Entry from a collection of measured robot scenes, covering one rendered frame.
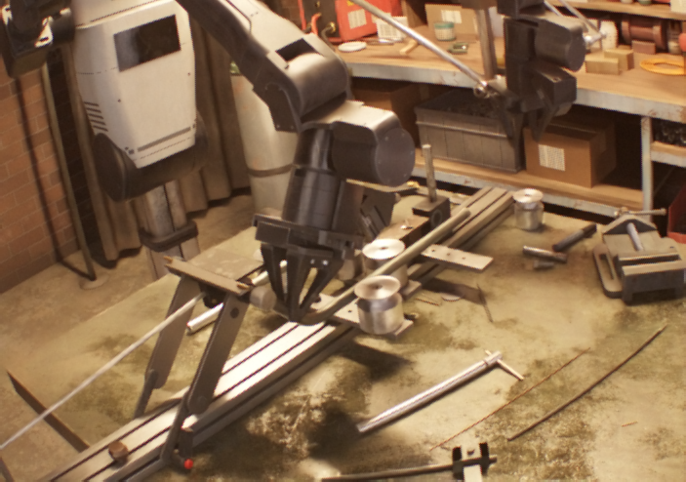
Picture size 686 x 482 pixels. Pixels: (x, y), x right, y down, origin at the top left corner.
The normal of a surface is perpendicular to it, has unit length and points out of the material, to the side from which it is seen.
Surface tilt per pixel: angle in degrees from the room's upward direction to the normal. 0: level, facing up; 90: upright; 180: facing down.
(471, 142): 90
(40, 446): 0
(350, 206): 90
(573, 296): 0
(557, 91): 100
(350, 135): 97
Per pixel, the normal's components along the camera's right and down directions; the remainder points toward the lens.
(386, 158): 0.68, 0.18
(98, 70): -0.29, 0.44
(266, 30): 0.29, -0.48
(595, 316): -0.15, -0.90
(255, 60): -0.67, 0.48
